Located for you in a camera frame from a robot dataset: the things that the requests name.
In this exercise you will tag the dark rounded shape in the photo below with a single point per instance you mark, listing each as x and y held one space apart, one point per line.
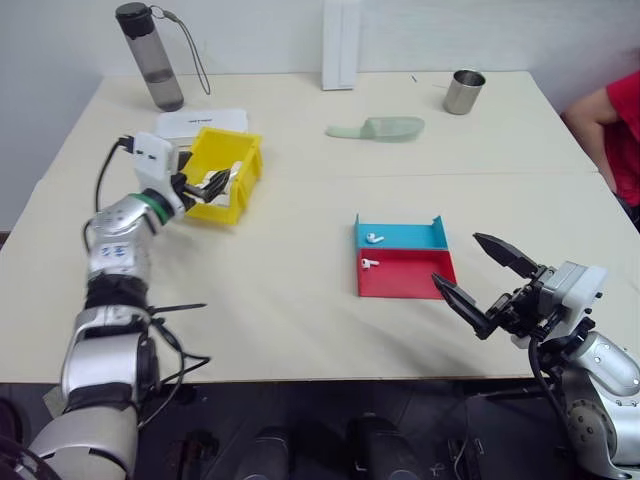
267 452

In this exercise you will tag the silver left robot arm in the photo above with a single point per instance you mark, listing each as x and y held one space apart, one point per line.
110 240

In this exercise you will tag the white flat lidded box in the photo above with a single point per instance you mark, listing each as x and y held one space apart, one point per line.
200 120

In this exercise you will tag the black zip tie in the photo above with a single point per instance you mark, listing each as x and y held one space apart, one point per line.
180 308

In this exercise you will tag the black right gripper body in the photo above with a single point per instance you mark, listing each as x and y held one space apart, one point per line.
520 310

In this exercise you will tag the red plastic tray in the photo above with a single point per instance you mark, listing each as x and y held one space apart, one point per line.
405 277

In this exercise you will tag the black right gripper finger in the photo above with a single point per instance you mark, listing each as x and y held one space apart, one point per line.
507 256
465 305

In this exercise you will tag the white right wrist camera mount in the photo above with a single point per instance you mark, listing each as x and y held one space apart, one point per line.
575 285

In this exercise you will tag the white earbud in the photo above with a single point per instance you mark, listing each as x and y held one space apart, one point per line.
367 263
372 237

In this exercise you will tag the blue plastic tray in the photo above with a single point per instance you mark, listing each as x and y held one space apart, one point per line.
415 236

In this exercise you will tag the translucent green plastic scoop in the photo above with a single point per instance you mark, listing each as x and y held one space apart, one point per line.
390 129

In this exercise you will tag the black metal table bar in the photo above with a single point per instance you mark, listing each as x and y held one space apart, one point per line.
505 391

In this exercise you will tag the yellow plastic bin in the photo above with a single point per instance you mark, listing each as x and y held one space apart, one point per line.
215 215

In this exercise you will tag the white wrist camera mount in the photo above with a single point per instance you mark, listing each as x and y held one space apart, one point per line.
152 160
575 285

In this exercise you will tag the stainless steel cup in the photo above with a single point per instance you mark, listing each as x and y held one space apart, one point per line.
462 95

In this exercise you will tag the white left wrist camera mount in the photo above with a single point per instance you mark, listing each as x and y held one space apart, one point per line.
152 160

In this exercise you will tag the person in red shirt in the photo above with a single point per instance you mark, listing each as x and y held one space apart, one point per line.
627 135

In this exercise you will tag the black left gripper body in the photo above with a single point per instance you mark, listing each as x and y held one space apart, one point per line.
181 182

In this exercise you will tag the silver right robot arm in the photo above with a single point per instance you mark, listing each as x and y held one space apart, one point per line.
600 365

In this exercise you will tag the tall white cardboard box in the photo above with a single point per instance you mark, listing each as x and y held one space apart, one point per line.
340 45

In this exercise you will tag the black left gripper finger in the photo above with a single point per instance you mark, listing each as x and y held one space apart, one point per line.
212 179
215 192

